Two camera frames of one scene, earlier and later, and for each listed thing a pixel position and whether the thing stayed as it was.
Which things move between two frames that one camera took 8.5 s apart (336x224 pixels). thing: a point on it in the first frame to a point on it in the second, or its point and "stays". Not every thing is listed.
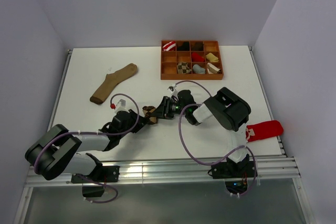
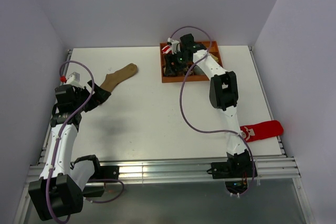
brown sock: (111, 81) stays
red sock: (262, 130) stays
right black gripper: (163, 110) to (170, 59)
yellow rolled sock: (212, 57) stays
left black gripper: (142, 120) to (97, 98)
